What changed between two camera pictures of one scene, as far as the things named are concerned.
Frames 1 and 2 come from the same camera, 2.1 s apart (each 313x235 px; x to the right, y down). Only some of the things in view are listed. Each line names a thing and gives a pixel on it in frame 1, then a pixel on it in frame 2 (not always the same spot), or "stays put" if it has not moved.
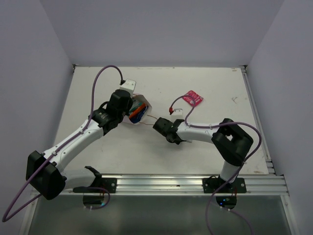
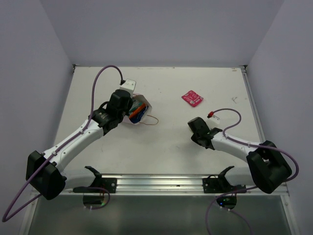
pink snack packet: x=197 y=98 stays put
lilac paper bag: x=140 y=98 stays put
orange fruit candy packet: x=133 y=114 stays put
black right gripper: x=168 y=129 to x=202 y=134
